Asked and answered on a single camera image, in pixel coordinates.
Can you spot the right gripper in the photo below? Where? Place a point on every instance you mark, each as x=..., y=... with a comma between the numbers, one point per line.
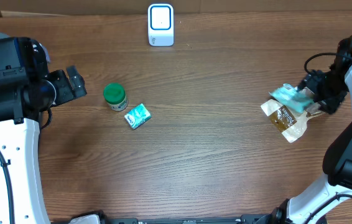
x=330, y=104

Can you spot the teal snack packet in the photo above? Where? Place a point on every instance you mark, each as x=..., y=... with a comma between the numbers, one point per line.
x=289, y=96

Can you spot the beige brown snack pouch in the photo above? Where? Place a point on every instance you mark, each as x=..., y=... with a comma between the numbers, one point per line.
x=290, y=123

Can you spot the small teal tissue pack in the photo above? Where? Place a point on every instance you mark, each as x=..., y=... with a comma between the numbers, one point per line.
x=137, y=116

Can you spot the green lid white jar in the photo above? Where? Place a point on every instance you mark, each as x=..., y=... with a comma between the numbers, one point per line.
x=115, y=96

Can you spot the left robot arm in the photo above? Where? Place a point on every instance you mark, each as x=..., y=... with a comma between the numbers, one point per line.
x=27, y=89

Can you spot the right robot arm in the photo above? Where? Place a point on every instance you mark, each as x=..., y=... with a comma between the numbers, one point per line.
x=334, y=186

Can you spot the white barcode scanner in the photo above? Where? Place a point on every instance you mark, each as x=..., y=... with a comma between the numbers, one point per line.
x=160, y=25

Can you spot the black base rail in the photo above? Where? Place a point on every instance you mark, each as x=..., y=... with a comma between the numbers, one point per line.
x=243, y=219

